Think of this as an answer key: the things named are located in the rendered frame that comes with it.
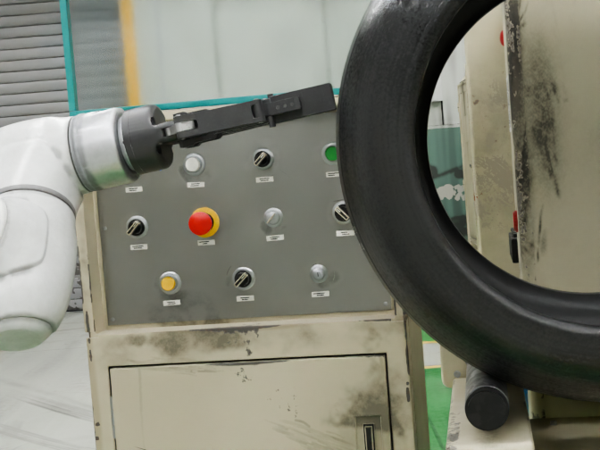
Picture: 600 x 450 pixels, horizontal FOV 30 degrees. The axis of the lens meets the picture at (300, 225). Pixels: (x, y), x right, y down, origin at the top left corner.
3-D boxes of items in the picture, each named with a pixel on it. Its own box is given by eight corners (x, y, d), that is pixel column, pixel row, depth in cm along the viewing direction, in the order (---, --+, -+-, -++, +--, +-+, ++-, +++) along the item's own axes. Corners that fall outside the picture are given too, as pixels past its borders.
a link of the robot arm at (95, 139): (89, 116, 133) (137, 104, 132) (106, 190, 134) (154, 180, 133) (62, 113, 124) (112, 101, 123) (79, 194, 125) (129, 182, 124)
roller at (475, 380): (508, 343, 146) (491, 372, 147) (478, 326, 147) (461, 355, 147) (518, 402, 112) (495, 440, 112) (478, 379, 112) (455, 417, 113)
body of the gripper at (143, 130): (112, 109, 124) (191, 90, 122) (135, 112, 132) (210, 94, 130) (127, 175, 124) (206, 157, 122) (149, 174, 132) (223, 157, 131)
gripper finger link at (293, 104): (255, 106, 125) (250, 104, 122) (299, 95, 124) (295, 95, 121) (258, 120, 125) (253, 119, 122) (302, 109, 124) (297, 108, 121)
